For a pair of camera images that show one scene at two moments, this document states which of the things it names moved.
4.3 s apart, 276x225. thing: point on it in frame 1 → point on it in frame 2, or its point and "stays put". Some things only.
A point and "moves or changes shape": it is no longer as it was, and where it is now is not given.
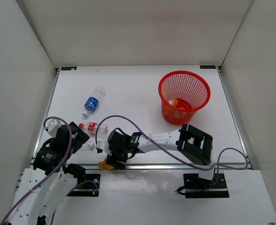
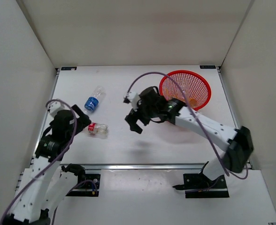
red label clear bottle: [92, 128] stays put
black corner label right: [207, 67] stays put
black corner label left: [68, 68] stays put
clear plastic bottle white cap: [88, 146] → [183, 86]
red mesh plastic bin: [182, 93] stays put
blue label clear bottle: [91, 103] stays put
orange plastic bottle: [172, 101] moves or changes shape
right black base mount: [196, 187] stays put
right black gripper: [113, 158] → [132, 118]
